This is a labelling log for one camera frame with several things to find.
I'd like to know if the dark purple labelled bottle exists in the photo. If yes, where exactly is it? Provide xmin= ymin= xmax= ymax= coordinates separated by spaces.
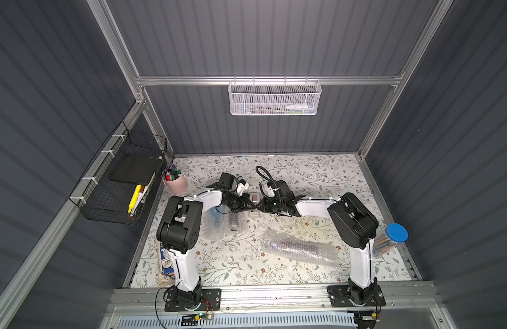
xmin=229 ymin=212 xmax=240 ymax=232

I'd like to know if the white tape dispenser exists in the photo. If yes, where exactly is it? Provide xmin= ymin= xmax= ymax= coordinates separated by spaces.
xmin=250 ymin=193 xmax=261 ymax=210

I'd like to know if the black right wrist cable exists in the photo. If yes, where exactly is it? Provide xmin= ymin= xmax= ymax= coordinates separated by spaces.
xmin=255 ymin=165 xmax=279 ymax=194

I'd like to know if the white ventilated cable duct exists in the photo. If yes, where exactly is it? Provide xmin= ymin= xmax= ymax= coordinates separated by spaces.
xmin=114 ymin=311 xmax=357 ymax=328

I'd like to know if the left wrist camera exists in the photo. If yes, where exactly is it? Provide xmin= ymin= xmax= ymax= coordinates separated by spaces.
xmin=236 ymin=180 xmax=249 ymax=196

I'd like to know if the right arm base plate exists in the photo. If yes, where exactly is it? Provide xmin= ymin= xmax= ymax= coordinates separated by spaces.
xmin=327 ymin=283 xmax=386 ymax=308

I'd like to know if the blue-lid pencil jar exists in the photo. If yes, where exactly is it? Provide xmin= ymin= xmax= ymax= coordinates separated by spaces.
xmin=373 ymin=223 xmax=409 ymax=258

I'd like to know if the aluminium front rail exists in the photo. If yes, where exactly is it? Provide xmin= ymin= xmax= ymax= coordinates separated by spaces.
xmin=106 ymin=281 xmax=443 ymax=315

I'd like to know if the black notebook in basket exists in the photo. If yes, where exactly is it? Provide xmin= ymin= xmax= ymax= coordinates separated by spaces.
xmin=109 ymin=154 xmax=162 ymax=186

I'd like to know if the purple liquid glass bottle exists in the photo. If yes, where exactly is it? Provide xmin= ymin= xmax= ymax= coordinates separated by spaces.
xmin=267 ymin=240 xmax=320 ymax=258

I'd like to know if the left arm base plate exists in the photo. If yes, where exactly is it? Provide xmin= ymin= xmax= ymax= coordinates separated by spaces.
xmin=164 ymin=289 xmax=222 ymax=312

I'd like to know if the white wire wall basket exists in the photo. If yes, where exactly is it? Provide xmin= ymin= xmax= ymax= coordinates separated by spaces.
xmin=228 ymin=79 xmax=322 ymax=117

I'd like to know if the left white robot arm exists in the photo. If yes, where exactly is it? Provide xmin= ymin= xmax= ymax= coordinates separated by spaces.
xmin=156 ymin=173 xmax=255 ymax=309

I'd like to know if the blue sticker sheet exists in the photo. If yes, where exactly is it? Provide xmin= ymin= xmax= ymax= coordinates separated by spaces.
xmin=157 ymin=241 xmax=175 ymax=287

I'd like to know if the black wire wall basket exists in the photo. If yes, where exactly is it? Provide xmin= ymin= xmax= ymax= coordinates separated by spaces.
xmin=70 ymin=124 xmax=168 ymax=226

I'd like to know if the pink marker cup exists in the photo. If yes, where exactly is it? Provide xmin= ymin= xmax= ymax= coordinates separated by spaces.
xmin=162 ymin=164 xmax=188 ymax=195

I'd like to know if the yellow highlighter in basket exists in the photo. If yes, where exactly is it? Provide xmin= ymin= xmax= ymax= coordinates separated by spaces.
xmin=127 ymin=185 xmax=142 ymax=214

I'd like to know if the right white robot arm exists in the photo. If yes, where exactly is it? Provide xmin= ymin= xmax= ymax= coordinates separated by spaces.
xmin=256 ymin=180 xmax=379 ymax=306

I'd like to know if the blue liquid glass bottle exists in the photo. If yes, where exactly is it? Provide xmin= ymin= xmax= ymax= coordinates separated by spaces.
xmin=208 ymin=207 xmax=223 ymax=239

